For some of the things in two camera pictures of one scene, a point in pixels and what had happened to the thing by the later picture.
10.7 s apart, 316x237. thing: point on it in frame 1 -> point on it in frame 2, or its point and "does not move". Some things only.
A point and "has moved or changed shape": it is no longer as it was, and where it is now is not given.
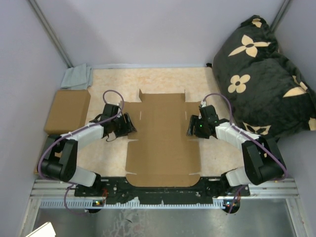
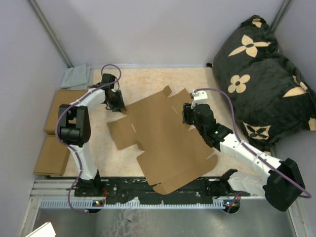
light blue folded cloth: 78,77 does not move
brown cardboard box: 162,155 has moved or changed shape
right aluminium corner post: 277,19 does not move
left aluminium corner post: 52,33 does not move
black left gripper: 128,128 -> 120,104
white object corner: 46,230 does not move
